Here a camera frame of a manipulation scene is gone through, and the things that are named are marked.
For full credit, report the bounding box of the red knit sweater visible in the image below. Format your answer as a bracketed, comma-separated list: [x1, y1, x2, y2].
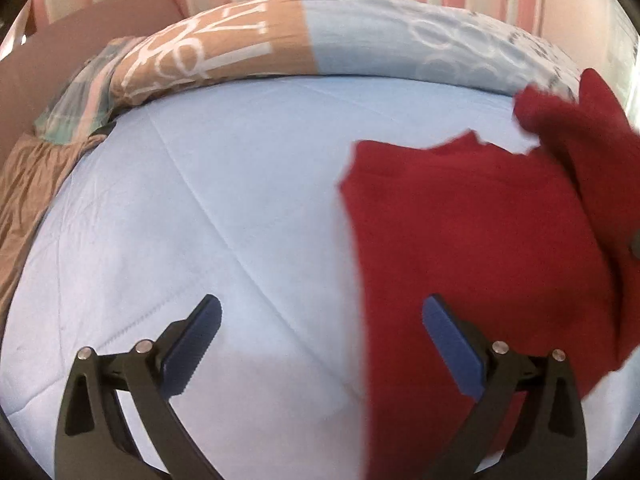
[341, 69, 639, 479]

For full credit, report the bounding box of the tan folded garment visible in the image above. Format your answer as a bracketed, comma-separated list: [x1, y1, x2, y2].
[0, 133, 106, 325]

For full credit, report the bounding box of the light blue quilted bedspread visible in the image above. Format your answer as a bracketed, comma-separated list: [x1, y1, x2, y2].
[0, 74, 640, 480]

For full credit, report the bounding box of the plaid pastel pillow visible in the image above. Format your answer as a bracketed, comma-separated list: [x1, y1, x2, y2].
[34, 37, 142, 145]

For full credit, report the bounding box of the pink upholstered headboard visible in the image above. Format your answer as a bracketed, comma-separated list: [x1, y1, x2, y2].
[0, 0, 183, 159]

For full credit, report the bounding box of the blue and tan folded duvet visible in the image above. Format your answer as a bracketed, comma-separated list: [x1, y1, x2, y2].
[111, 0, 579, 106]

